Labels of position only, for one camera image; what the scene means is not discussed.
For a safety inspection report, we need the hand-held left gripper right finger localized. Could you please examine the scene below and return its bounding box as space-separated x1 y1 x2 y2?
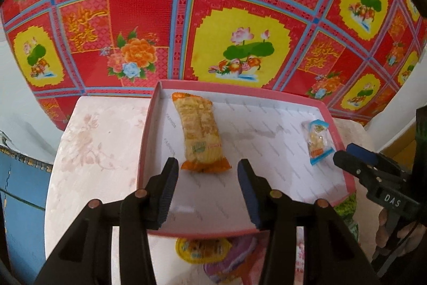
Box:
236 159 381 285

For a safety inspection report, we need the red floral printed blanket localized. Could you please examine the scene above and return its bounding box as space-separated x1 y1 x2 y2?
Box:
0 0 427 132

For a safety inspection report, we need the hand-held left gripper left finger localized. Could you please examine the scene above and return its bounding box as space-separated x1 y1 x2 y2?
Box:
33 157 180 285

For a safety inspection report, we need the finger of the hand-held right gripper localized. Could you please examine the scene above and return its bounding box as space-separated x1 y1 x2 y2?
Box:
333 150 381 194
346 143 410 175

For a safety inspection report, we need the blue-edged clear candy packet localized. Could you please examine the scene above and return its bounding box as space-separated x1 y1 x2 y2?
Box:
303 120 335 166

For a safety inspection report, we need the green snack packet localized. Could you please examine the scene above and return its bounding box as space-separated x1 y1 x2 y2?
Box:
334 194 358 239

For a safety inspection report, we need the pink cardboard box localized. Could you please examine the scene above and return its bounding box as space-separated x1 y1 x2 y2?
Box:
136 80 357 237

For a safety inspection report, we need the blue cabinet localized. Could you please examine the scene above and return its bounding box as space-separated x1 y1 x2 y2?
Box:
0 145 54 272

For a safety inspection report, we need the orange cracker packet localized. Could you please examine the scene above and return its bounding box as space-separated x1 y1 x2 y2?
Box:
172 92 232 174

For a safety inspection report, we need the yellow jelly cup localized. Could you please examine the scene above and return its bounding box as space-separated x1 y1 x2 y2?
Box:
176 236 233 264

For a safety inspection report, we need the person's right hand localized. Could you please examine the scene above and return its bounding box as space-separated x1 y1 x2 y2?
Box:
375 208 427 249

